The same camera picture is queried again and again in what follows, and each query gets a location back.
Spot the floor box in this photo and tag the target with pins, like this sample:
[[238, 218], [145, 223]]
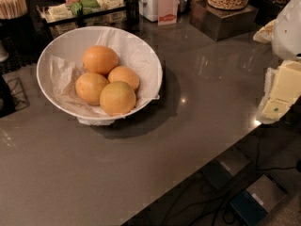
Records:
[[255, 202], [221, 170]]

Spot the brown metal stand box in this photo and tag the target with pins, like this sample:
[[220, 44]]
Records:
[[219, 24]]

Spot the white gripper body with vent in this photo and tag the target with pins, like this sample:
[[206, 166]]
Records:
[[288, 35]]

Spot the lower floor box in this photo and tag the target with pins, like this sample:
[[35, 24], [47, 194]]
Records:
[[255, 202]]

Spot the white bowl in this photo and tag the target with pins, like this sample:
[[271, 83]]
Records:
[[62, 47]]

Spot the wooden stirrer sticks holder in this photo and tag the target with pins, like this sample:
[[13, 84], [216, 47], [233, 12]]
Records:
[[11, 9]]

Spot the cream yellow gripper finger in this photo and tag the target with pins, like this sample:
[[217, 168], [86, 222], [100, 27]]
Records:
[[282, 88]]

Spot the orange at bowl front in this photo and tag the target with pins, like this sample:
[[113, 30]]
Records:
[[117, 98]]

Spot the upper floor box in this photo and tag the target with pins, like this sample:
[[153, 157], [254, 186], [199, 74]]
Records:
[[221, 170]]

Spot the white card with red logo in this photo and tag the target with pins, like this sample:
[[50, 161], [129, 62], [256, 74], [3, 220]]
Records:
[[167, 11]]

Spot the black wire rack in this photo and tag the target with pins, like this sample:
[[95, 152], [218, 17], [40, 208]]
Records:
[[12, 96]]

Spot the orange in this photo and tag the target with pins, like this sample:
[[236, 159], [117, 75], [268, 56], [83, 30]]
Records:
[[124, 74], [117, 98], [89, 87], [100, 59]]

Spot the black tray of tea bags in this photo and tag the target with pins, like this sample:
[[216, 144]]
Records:
[[76, 12]]

